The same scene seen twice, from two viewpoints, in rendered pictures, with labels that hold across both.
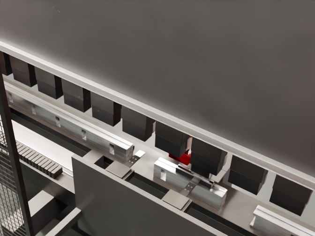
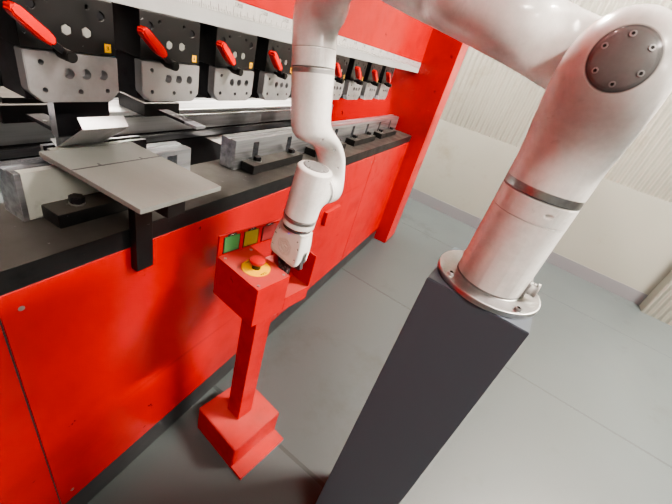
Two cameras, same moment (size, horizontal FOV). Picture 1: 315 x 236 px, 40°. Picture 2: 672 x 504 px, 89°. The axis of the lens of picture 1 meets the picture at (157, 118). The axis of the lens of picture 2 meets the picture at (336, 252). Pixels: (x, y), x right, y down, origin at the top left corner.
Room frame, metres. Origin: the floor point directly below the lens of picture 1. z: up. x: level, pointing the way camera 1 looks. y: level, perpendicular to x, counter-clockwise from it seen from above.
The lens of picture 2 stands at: (1.90, -0.97, 1.30)
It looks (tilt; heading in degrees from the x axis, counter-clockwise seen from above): 30 degrees down; 77
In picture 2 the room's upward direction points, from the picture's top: 17 degrees clockwise
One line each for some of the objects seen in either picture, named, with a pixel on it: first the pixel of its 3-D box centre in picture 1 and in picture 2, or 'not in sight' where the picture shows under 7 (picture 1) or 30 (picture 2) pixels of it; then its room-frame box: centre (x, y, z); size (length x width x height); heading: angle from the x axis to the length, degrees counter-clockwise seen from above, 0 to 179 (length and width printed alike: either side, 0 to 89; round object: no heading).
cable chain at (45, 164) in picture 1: (26, 154); not in sight; (1.56, 0.64, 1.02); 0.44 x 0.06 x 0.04; 59
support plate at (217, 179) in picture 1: (213, 160); (134, 172); (1.62, -0.30, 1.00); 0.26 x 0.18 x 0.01; 149
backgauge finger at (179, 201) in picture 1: (183, 193); (40, 113); (1.37, -0.14, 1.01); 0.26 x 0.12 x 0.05; 149
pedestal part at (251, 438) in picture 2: not in sight; (242, 424); (1.92, -0.23, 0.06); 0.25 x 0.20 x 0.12; 137
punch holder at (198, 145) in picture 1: (209, 151); (58, 44); (1.49, -0.25, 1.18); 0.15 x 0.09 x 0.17; 59
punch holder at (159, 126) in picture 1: (172, 135); (159, 56); (1.59, -0.08, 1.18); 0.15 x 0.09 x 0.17; 59
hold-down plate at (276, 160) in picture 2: not in sight; (274, 160); (1.86, 0.26, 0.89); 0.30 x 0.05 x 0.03; 59
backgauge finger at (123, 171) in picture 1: (127, 164); (167, 109); (1.54, 0.13, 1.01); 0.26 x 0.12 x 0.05; 149
